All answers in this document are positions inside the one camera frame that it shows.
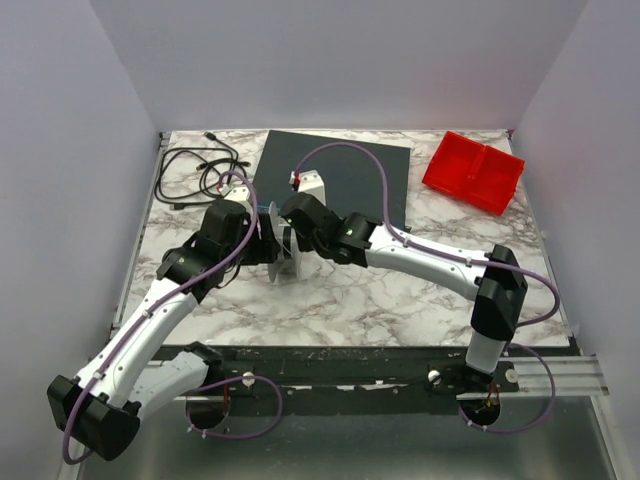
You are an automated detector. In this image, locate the white cable spool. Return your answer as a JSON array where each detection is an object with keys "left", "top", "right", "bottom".
[{"left": 268, "top": 202, "right": 301, "bottom": 284}]

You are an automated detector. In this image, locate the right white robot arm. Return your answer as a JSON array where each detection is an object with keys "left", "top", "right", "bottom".
[{"left": 280, "top": 193, "right": 528, "bottom": 376}]

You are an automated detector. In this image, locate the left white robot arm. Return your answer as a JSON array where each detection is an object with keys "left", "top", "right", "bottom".
[{"left": 46, "top": 200, "right": 280, "bottom": 465}]

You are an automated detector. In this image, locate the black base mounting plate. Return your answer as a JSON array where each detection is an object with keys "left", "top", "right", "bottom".
[{"left": 177, "top": 342, "right": 521, "bottom": 419}]

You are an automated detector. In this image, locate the red plastic bin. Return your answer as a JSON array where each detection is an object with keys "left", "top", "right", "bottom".
[{"left": 422, "top": 131, "right": 525, "bottom": 216}]

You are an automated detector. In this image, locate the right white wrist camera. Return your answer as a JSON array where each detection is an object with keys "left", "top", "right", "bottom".
[{"left": 289, "top": 170, "right": 326, "bottom": 205}]

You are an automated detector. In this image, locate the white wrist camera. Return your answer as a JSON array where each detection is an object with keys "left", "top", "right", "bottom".
[
  {"left": 218, "top": 184, "right": 254, "bottom": 214},
  {"left": 289, "top": 170, "right": 326, "bottom": 205}
]

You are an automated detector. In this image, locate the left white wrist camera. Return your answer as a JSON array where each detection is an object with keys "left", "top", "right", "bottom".
[{"left": 218, "top": 184, "right": 254, "bottom": 214}]

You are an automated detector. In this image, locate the dark blue network switch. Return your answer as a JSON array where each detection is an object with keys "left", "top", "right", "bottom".
[{"left": 253, "top": 130, "right": 411, "bottom": 228}]

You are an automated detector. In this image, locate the black usb cable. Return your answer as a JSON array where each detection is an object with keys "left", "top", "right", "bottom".
[{"left": 154, "top": 131, "right": 252, "bottom": 210}]

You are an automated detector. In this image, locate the aluminium rail frame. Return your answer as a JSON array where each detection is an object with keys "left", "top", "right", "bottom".
[{"left": 61, "top": 346, "right": 615, "bottom": 479}]

